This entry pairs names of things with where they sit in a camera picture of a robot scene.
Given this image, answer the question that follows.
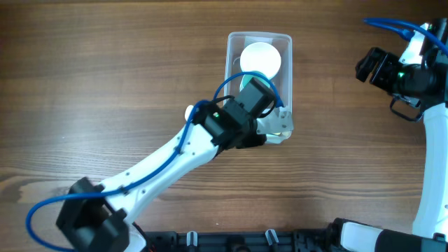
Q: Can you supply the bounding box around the green cup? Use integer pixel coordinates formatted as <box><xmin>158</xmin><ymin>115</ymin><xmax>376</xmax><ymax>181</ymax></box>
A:
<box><xmin>239</xmin><ymin>74</ymin><xmax>270</xmax><ymax>91</ymax></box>

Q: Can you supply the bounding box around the white spoon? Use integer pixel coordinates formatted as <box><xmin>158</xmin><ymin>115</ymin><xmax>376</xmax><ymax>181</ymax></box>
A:
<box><xmin>185</xmin><ymin>105</ymin><xmax>194</xmax><ymax>121</ymax></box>

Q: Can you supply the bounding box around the white pink bowl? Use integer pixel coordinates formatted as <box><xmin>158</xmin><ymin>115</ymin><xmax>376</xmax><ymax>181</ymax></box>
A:
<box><xmin>240</xmin><ymin>42</ymin><xmax>281</xmax><ymax>79</ymax></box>

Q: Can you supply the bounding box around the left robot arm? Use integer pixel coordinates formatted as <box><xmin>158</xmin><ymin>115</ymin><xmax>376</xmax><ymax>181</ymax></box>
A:
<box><xmin>56</xmin><ymin>76</ymin><xmax>282</xmax><ymax>252</ymax></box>

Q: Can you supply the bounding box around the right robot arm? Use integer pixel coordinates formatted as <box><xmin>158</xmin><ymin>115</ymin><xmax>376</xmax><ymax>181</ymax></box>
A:
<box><xmin>323</xmin><ymin>17</ymin><xmax>447</xmax><ymax>251</ymax></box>

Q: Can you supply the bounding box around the clear plastic container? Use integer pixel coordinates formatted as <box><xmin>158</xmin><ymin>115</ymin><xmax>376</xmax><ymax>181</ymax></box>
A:
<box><xmin>225</xmin><ymin>31</ymin><xmax>293</xmax><ymax>144</ymax></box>

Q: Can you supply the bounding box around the left blue cable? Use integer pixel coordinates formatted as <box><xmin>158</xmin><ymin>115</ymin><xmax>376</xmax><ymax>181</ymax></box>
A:
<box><xmin>24</xmin><ymin>71</ymin><xmax>284</xmax><ymax>252</ymax></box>

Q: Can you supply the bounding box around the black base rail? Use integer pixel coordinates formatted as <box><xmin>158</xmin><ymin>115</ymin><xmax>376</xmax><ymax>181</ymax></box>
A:
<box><xmin>142</xmin><ymin>229</ymin><xmax>340</xmax><ymax>252</ymax></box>

